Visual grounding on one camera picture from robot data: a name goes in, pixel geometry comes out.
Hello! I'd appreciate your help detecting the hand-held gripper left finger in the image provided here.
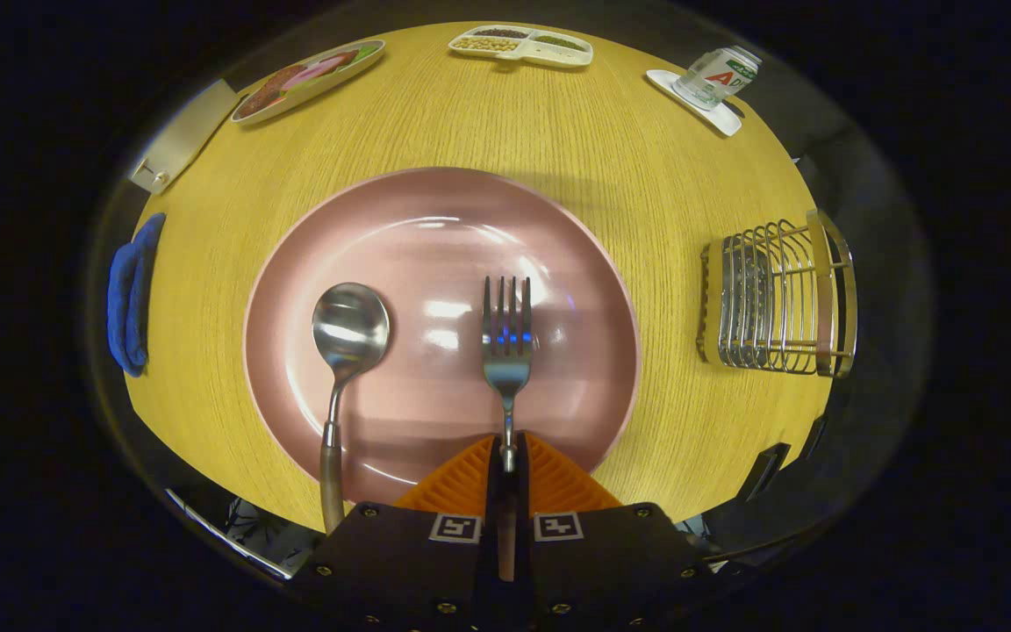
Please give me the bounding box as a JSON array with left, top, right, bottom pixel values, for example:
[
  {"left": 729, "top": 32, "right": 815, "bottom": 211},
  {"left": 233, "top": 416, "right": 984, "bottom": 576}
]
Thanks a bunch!
[{"left": 290, "top": 434, "right": 506, "bottom": 632}]

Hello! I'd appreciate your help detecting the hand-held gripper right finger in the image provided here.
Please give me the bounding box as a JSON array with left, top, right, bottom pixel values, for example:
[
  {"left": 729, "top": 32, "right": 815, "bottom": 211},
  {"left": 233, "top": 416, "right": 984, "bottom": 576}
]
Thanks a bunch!
[{"left": 514, "top": 432, "right": 713, "bottom": 632}]

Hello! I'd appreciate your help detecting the metal fork with wooden handle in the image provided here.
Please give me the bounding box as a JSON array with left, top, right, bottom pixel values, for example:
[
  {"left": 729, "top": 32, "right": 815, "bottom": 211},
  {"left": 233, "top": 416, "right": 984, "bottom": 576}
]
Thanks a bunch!
[{"left": 481, "top": 276, "right": 534, "bottom": 582}]

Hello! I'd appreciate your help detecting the metal spoon with wooden handle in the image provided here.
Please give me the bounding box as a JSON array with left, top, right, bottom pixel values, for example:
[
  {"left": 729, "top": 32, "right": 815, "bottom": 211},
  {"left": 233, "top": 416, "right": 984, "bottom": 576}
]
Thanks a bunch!
[{"left": 312, "top": 282, "right": 391, "bottom": 535}]

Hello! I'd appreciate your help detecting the pink plate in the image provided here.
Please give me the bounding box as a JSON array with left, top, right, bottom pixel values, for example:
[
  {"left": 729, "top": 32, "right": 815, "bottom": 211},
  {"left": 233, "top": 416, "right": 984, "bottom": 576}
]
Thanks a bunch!
[{"left": 242, "top": 167, "right": 642, "bottom": 508}]

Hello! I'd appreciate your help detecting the blue towel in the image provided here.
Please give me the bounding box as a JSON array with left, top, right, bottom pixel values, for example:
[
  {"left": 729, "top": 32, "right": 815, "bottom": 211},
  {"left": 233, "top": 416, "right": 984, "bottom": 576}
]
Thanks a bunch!
[{"left": 106, "top": 212, "right": 167, "bottom": 378}]

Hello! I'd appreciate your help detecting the white square coaster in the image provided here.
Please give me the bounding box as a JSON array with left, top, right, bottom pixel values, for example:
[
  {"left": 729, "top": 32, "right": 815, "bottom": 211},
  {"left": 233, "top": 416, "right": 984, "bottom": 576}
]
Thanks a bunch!
[{"left": 646, "top": 69, "right": 743, "bottom": 138}]

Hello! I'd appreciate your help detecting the white round food plate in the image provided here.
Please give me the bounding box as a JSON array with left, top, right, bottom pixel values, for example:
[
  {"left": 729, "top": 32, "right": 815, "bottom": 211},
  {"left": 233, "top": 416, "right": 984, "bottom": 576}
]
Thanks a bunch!
[{"left": 231, "top": 39, "right": 386, "bottom": 126}]

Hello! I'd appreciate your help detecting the white divided dish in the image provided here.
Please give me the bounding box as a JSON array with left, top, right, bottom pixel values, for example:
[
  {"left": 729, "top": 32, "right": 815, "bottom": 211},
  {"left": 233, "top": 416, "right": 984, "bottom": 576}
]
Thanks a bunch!
[{"left": 448, "top": 25, "right": 594, "bottom": 68}]

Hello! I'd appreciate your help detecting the pink ham slice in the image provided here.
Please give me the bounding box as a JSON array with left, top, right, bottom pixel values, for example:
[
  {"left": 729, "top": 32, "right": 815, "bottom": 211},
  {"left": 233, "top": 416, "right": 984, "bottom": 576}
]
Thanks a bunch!
[{"left": 282, "top": 53, "right": 357, "bottom": 90}]

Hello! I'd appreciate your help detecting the white drink bottle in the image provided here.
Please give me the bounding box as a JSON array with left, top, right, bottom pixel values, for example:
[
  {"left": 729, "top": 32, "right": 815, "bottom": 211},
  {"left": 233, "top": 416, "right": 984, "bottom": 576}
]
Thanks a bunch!
[{"left": 674, "top": 46, "right": 762, "bottom": 111}]

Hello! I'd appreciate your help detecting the white toaster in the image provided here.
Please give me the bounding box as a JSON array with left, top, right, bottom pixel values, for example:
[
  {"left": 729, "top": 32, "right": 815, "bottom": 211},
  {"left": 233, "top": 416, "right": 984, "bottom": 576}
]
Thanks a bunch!
[{"left": 128, "top": 79, "right": 241, "bottom": 195}]

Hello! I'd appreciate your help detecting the metal wire cutlery basket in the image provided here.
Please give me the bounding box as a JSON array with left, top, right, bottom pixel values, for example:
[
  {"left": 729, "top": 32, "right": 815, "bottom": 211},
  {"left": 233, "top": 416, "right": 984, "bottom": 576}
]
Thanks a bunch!
[{"left": 697, "top": 208, "right": 859, "bottom": 379}]

